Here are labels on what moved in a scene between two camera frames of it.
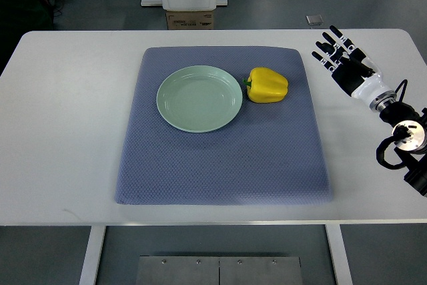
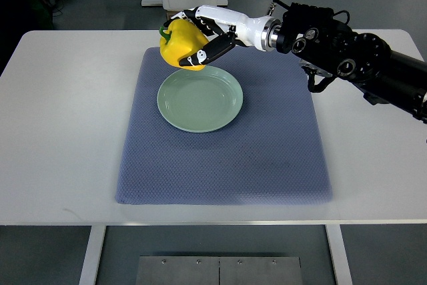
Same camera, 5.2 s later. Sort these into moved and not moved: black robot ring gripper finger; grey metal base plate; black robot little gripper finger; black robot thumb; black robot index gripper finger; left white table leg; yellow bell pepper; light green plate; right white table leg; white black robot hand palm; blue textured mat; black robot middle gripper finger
Moved: black robot middle gripper finger; white black robot hand palm; black robot thumb; black robot ring gripper finger; black robot index gripper finger; black robot little gripper finger; yellow bell pepper
Not moved: left white table leg; grey metal base plate; blue textured mat; right white table leg; light green plate
